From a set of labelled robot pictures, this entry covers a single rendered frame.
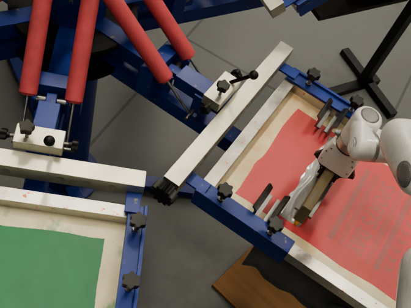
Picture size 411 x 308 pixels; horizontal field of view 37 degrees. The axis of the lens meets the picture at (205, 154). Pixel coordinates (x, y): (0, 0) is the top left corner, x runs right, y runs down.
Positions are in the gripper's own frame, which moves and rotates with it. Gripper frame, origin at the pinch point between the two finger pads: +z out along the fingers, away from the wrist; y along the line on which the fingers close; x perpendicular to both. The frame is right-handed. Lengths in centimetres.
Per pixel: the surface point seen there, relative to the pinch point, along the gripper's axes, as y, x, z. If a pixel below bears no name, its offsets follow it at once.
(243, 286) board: -1, 6, 99
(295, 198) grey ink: -3.8, -10.3, 4.9
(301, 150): -10.4, 7.3, 5.5
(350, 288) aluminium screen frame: 21.0, -27.0, 2.5
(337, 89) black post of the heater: -16, 137, 96
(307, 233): 4.3, -17.6, 5.8
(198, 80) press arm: -47.2, 0.7, -3.3
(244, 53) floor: -70, 126, 100
